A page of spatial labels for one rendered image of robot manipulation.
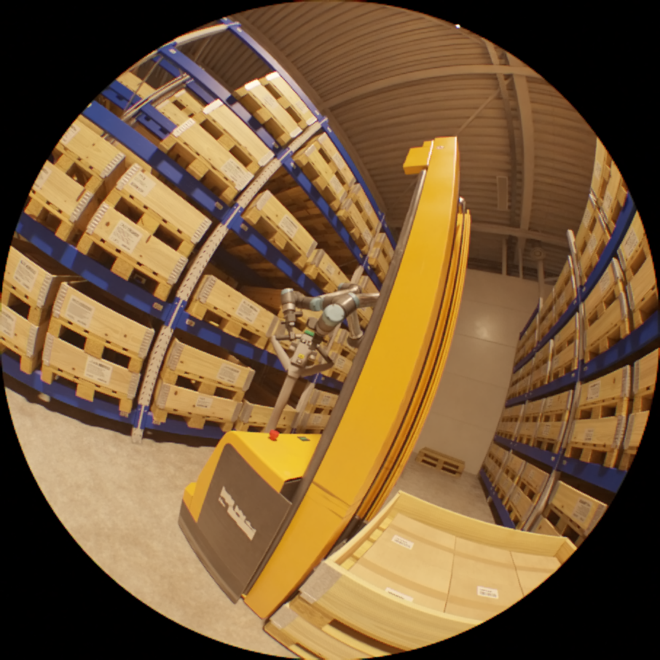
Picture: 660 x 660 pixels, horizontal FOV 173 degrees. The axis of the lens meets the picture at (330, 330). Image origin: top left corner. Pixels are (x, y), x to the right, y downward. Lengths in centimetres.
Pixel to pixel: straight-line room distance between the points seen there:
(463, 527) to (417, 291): 124
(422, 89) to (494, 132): 207
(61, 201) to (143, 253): 80
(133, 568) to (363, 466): 119
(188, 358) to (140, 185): 132
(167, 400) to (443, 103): 743
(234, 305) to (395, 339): 148
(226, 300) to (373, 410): 150
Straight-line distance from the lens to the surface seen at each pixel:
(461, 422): 642
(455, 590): 102
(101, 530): 146
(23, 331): 191
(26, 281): 187
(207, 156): 194
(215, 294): 177
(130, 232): 167
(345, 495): 63
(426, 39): 673
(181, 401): 192
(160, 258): 166
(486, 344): 681
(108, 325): 169
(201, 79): 251
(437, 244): 74
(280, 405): 135
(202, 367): 186
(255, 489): 78
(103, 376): 180
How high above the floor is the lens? 123
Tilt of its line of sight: 11 degrees up
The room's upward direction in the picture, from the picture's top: 23 degrees clockwise
